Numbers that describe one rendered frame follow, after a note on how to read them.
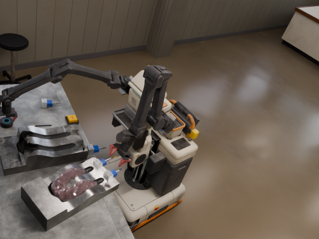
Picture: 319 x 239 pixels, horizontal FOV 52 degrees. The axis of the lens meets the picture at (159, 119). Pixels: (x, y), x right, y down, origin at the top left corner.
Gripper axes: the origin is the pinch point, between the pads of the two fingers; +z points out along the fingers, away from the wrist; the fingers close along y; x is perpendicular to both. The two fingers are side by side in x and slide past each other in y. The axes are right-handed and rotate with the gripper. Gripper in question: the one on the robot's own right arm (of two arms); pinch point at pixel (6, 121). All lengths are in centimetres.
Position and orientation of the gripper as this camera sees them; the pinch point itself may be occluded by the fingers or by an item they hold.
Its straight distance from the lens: 243.2
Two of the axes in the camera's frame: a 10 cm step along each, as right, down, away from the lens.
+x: 4.6, 6.6, -5.9
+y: -8.4, 1.1, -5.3
